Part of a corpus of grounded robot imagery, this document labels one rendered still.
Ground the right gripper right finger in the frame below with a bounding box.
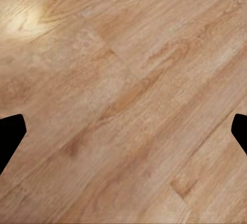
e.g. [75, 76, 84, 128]
[231, 113, 247, 154]

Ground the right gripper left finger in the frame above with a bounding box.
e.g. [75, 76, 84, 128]
[0, 114, 26, 174]

